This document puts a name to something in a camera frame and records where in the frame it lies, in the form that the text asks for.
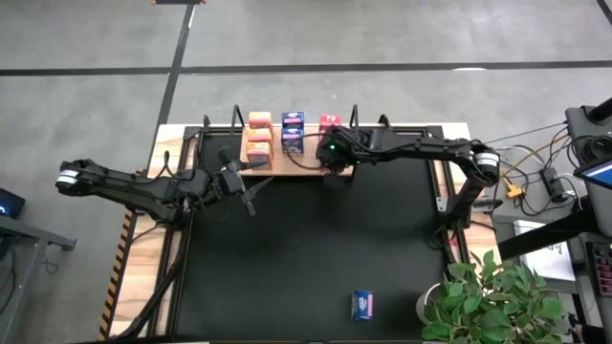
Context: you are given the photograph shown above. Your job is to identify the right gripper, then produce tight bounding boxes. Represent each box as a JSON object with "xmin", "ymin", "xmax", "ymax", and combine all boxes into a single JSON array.
[{"xmin": 315, "ymin": 124, "xmax": 360, "ymax": 188}]

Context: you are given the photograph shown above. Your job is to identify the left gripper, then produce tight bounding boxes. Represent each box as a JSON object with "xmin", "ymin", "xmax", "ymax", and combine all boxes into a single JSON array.
[{"xmin": 212, "ymin": 145, "xmax": 275, "ymax": 217}]

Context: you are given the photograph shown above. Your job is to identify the orange Mini Wheats cereal box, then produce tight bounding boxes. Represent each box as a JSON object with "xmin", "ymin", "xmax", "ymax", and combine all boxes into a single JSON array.
[
  {"xmin": 248, "ymin": 110, "xmax": 273, "ymax": 130},
  {"xmin": 245, "ymin": 140, "xmax": 274, "ymax": 169},
  {"xmin": 246, "ymin": 127, "xmax": 274, "ymax": 143}
]

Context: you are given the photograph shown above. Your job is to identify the blue Frosted Flakes cereal box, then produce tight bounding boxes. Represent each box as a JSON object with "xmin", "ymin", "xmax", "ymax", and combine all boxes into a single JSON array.
[
  {"xmin": 350, "ymin": 290, "xmax": 375, "ymax": 322},
  {"xmin": 280, "ymin": 127, "xmax": 306, "ymax": 156},
  {"xmin": 280, "ymin": 111, "xmax": 306, "ymax": 130}
]

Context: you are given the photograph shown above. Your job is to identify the red Froot Loops cereal box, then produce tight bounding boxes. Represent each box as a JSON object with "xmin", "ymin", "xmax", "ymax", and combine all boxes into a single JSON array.
[{"xmin": 318, "ymin": 113, "xmax": 343, "ymax": 134}]

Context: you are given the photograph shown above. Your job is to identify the white plant pot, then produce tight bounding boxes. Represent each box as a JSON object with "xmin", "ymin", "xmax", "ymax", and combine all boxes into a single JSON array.
[{"xmin": 414, "ymin": 281, "xmax": 444, "ymax": 327}]

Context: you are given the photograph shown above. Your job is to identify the yellow black hazard tape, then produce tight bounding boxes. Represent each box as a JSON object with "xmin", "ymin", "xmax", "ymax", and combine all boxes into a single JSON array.
[{"xmin": 97, "ymin": 208, "xmax": 136, "ymax": 341}]

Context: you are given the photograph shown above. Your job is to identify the green leafy plant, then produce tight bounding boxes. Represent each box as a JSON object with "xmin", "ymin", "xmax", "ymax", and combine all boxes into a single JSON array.
[{"xmin": 420, "ymin": 248, "xmax": 569, "ymax": 344}]

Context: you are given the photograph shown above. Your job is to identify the black metal beam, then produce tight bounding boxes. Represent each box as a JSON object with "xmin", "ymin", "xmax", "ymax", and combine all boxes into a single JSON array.
[{"xmin": 496, "ymin": 204, "xmax": 601, "ymax": 262}]

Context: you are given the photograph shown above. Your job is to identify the black power strip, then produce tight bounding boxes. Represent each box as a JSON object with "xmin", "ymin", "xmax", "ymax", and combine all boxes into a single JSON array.
[{"xmin": 538, "ymin": 165, "xmax": 568, "ymax": 203}]

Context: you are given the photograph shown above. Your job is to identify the white paper sheet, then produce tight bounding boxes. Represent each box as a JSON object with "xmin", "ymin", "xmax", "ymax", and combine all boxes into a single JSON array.
[{"xmin": 513, "ymin": 219, "xmax": 577, "ymax": 283}]

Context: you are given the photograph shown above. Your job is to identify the grey metal desk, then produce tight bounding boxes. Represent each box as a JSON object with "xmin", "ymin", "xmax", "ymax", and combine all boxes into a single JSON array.
[{"xmin": 0, "ymin": 213, "xmax": 78, "ymax": 344}]

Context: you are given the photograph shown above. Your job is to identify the dark device blue light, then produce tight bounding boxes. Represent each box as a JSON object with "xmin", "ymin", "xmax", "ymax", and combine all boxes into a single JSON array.
[{"xmin": 0, "ymin": 186, "xmax": 27, "ymax": 220}]

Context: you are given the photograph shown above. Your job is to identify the grey equipment stand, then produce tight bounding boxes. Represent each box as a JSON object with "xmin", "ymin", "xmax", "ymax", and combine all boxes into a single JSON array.
[{"xmin": 492, "ymin": 97, "xmax": 612, "ymax": 344}]

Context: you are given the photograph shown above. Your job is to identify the blue screen tablet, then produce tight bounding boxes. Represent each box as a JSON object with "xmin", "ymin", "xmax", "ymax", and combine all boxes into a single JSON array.
[{"xmin": 572, "ymin": 159, "xmax": 612, "ymax": 191}]

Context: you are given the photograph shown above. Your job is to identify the black keypad red keys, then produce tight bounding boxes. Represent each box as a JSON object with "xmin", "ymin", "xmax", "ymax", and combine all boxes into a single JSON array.
[{"xmin": 591, "ymin": 241, "xmax": 612, "ymax": 296}]

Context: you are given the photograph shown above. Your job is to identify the yellow cable connector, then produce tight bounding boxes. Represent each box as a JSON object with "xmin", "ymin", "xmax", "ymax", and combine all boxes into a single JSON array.
[{"xmin": 505, "ymin": 177, "xmax": 526, "ymax": 200}]

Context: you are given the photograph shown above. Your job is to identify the black coiled cable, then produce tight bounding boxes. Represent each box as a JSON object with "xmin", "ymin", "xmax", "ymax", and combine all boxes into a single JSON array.
[{"xmin": 571, "ymin": 136, "xmax": 612, "ymax": 166}]

